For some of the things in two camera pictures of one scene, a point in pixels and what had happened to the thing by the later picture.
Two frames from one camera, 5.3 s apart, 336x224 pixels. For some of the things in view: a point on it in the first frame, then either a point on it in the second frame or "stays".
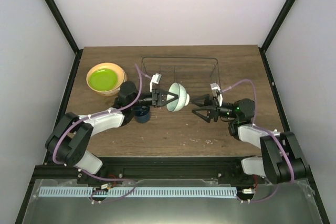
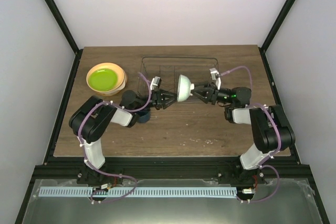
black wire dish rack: x=198 y=73 stays
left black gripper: x=158 y=100 stays
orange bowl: x=121 y=74 stays
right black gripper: x=212 y=114 -> x=212 y=93
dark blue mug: x=142 y=114 stays
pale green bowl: x=182 y=100 -> x=184 y=88
